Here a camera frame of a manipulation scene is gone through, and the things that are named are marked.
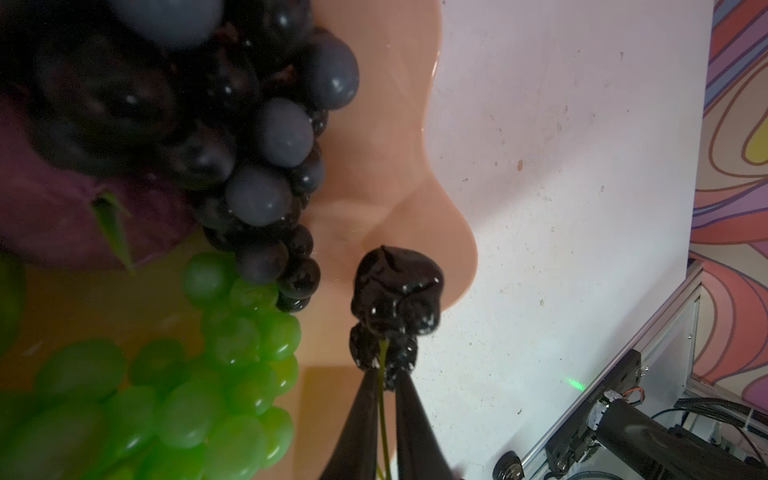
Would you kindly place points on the black cherry pair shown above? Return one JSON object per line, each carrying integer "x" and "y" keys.
{"x": 396, "y": 299}

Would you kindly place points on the pink scalloped fruit bowl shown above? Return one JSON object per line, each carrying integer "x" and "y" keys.
{"x": 378, "y": 190}

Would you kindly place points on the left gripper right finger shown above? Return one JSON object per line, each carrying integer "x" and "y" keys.
{"x": 419, "y": 456}

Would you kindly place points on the purple round fruit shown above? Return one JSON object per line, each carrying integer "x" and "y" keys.
{"x": 47, "y": 217}

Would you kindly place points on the green bumpy round fruit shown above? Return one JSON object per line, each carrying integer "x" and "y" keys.
{"x": 13, "y": 298}

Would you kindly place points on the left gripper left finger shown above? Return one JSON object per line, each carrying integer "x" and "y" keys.
{"x": 355, "y": 454}

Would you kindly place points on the green grape bunch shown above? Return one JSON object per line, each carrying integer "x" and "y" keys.
{"x": 93, "y": 410}

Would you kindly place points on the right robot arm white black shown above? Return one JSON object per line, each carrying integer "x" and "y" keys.
{"x": 653, "y": 452}

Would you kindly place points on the dark purple grape bunch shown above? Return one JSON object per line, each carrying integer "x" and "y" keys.
{"x": 225, "y": 99}

